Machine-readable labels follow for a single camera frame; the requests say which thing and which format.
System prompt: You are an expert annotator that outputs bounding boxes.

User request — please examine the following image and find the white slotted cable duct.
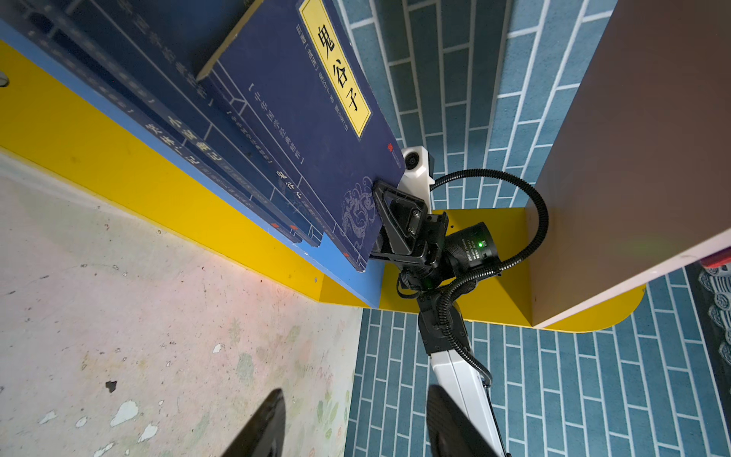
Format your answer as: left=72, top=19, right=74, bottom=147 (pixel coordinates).
left=698, top=265, right=730, bottom=365

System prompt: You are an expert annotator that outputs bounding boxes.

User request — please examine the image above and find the navy book yellow label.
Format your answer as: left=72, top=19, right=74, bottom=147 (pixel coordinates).
left=0, top=0, right=301, bottom=246

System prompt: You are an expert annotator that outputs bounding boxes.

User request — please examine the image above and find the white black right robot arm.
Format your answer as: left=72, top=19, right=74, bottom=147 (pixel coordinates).
left=371, top=181, right=508, bottom=456

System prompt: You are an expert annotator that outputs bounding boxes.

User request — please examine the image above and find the floral table mat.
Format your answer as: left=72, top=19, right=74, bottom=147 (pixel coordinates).
left=1, top=157, right=362, bottom=456

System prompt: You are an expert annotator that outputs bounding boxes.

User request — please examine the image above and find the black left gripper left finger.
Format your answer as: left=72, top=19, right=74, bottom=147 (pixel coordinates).
left=222, top=388, right=286, bottom=457

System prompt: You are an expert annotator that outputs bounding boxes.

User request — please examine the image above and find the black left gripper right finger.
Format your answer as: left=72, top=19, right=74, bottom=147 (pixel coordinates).
left=426, top=385, right=498, bottom=457

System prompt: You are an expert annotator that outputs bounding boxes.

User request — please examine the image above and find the yellow pink blue bookshelf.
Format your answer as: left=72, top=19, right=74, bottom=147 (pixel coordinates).
left=1, top=1, right=730, bottom=331

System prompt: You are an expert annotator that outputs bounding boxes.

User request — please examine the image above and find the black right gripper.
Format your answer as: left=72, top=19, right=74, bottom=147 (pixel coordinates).
left=370, top=181, right=451, bottom=291

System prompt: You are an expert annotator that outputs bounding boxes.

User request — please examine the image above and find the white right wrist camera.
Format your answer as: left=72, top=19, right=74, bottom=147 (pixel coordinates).
left=398, top=146, right=435, bottom=203

